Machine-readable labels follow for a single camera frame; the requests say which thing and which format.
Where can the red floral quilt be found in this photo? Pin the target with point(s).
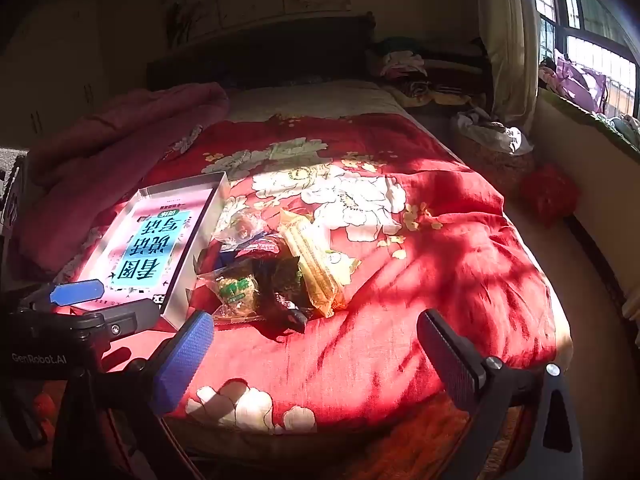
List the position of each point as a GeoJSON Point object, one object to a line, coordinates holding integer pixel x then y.
{"type": "Point", "coordinates": [409, 228]}

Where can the long orange cracker packet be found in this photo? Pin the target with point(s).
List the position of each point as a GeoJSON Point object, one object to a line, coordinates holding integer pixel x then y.
{"type": "Point", "coordinates": [325, 271]}

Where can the window with dark frame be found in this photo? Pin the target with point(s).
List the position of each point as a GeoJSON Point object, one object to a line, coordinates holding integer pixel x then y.
{"type": "Point", "coordinates": [587, 34]}

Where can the white tray box pink print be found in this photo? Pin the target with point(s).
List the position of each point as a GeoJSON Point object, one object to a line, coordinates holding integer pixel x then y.
{"type": "Point", "coordinates": [153, 247]}

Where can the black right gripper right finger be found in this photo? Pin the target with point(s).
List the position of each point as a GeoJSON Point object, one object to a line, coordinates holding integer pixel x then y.
{"type": "Point", "coordinates": [456, 362]}

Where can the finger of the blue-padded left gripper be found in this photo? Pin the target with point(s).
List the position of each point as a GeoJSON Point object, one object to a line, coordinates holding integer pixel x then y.
{"type": "Point", "coordinates": [76, 292]}

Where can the pile of clothes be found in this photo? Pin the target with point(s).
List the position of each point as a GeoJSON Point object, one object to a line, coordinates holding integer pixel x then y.
{"type": "Point", "coordinates": [448, 72]}

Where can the pink folded blanket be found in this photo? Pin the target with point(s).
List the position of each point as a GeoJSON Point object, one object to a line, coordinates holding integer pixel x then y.
{"type": "Point", "coordinates": [88, 167]}

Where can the green clear snack packet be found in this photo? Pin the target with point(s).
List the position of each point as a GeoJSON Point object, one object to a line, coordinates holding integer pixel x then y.
{"type": "Point", "coordinates": [237, 291]}

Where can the dark wooden headboard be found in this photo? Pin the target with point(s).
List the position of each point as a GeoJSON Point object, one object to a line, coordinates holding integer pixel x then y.
{"type": "Point", "coordinates": [277, 54]}

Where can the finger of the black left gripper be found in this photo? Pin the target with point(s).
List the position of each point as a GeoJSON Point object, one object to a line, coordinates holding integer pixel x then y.
{"type": "Point", "coordinates": [131, 318]}

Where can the purple cloth on sill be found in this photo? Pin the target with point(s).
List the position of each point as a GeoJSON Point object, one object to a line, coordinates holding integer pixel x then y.
{"type": "Point", "coordinates": [581, 85]}

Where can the red white candy packet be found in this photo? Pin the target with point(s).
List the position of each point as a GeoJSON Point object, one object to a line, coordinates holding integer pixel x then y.
{"type": "Point", "coordinates": [259, 247]}

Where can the cream curtain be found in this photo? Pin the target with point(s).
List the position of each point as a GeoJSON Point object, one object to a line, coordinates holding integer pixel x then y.
{"type": "Point", "coordinates": [510, 32]}

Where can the dark snack packet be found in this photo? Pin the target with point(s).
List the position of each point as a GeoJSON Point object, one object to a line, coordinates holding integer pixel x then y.
{"type": "Point", "coordinates": [283, 297]}

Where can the white crumpled cloth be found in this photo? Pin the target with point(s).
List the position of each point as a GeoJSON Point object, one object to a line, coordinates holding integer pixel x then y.
{"type": "Point", "coordinates": [475, 124]}

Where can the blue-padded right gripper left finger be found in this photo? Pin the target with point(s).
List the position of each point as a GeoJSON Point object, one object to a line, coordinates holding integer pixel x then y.
{"type": "Point", "coordinates": [175, 362]}

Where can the clear candy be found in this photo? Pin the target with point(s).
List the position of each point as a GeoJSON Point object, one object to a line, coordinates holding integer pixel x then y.
{"type": "Point", "coordinates": [239, 228]}

